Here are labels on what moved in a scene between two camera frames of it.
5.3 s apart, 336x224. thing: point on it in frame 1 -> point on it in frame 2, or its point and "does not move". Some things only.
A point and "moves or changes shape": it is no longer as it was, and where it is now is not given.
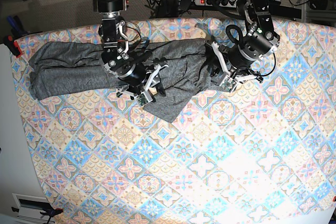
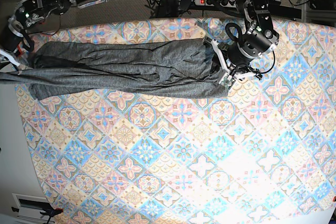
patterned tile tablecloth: x=259 y=152 does not move
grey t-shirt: x=65 y=68 moves or changes shape
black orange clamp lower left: x=52 y=212 does not move
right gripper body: x=139 y=80 -> x=13 y=59
